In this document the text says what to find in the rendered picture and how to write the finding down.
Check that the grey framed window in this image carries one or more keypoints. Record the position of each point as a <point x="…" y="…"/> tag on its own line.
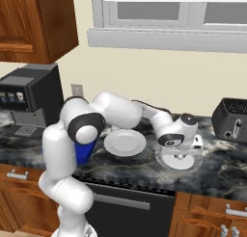
<point x="167" y="19"/>

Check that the wooden drawer front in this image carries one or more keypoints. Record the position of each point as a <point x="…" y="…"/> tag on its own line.
<point x="205" y="204"/>
<point x="29" y="183"/>

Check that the black dishwasher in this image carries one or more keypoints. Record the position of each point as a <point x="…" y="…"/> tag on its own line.
<point x="128" y="218"/>

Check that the white round plate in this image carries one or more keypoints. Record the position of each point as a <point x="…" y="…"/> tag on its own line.
<point x="124" y="143"/>

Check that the black toaster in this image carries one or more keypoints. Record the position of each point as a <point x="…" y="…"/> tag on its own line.
<point x="230" y="118"/>

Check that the black coffee machine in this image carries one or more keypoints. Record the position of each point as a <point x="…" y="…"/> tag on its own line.
<point x="35" y="96"/>

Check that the wooden cupboard door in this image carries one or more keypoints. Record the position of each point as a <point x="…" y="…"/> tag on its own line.
<point x="196" y="226"/>
<point x="25" y="212"/>

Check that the wooden wall cupboard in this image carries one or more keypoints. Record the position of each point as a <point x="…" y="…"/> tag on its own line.
<point x="35" y="22"/>

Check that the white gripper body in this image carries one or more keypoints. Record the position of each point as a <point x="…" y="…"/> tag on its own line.
<point x="188" y="149"/>

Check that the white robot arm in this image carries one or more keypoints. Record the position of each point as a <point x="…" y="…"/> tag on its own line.
<point x="61" y="151"/>

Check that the blue cup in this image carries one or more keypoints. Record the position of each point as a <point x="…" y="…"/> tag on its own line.
<point x="84" y="152"/>

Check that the grey wall socket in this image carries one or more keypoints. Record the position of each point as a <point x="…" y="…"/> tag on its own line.
<point x="77" y="90"/>

